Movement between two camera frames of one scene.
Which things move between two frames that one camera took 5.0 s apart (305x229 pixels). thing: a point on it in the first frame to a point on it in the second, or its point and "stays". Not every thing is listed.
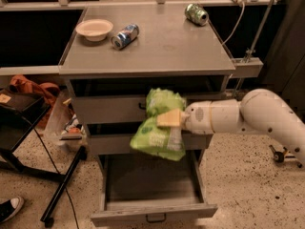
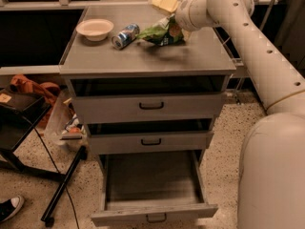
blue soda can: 125,37 stays
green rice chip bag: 149,136 to 160,32
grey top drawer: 124,100 stays
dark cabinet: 284,67 stays
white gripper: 197,117 to 182,13
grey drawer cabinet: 116,55 stays
